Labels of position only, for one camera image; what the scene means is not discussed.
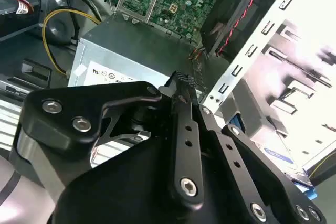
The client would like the hard disk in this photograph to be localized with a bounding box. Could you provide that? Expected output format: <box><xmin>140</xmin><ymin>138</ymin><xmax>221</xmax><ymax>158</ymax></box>
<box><xmin>225</xmin><ymin>113</ymin><xmax>319</xmax><ymax>201</ymax></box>

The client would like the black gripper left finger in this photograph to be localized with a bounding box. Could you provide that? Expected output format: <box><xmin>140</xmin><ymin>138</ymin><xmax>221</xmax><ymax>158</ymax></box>
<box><xmin>10</xmin><ymin>71</ymin><xmax>206</xmax><ymax>207</ymax></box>

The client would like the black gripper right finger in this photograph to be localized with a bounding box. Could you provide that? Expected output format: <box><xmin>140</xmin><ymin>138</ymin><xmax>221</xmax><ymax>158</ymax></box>
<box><xmin>178</xmin><ymin>71</ymin><xmax>328</xmax><ymax>224</ymax></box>

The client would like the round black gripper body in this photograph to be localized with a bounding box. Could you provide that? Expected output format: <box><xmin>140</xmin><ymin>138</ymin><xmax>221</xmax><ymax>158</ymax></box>
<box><xmin>51</xmin><ymin>103</ymin><xmax>253</xmax><ymax>224</ymax></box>

